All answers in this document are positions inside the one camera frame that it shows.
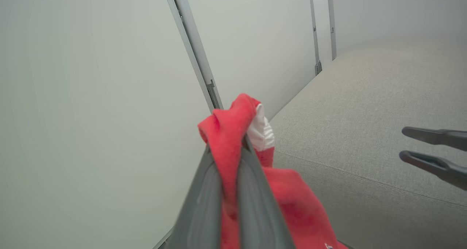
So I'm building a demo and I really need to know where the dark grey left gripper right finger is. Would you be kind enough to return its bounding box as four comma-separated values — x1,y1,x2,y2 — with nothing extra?
237,135,296,249

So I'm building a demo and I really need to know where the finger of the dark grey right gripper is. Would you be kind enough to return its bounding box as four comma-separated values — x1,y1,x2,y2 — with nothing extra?
399,150,467,191
401,127,467,152

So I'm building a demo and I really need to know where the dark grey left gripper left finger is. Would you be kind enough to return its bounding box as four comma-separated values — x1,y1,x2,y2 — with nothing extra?
166,144,223,249

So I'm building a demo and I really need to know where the red and white garment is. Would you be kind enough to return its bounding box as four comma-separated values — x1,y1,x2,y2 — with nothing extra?
197,93,348,249

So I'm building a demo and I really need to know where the grey metal frame post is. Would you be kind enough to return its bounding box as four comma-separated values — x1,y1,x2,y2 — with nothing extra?
327,0,337,60
308,0,323,76
163,0,224,113

